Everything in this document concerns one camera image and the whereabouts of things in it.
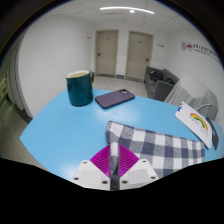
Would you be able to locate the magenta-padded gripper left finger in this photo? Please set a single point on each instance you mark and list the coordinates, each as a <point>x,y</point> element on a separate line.
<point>100,161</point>

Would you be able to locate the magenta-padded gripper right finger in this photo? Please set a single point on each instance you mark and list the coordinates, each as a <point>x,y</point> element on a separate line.
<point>128,161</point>

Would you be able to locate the blue white checked towel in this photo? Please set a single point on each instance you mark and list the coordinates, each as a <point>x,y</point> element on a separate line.
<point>160,146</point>

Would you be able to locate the purple smartphone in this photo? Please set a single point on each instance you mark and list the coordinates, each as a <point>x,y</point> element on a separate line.
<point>115,98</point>

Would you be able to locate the dark green mug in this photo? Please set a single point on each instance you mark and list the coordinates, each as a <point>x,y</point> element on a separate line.
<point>80,90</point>

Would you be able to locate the white rainbow-print mouse pad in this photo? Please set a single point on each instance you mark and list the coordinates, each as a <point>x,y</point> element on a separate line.
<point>195,125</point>

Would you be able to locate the grey sofa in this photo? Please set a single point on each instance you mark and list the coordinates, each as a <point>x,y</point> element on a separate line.
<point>161,88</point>

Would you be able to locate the black bag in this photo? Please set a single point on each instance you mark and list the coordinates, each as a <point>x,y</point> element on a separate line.
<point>156,76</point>

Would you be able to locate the beige door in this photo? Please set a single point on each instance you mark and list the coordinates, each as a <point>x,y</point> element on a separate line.
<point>106,53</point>
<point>139,56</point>

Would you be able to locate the small round ceiling light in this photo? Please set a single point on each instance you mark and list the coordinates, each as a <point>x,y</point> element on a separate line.
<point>132,11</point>

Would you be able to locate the long ceiling light strip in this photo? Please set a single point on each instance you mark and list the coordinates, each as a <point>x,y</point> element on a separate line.
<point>125,8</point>

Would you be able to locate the wall sign lettering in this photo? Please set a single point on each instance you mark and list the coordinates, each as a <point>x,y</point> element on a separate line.
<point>200,50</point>

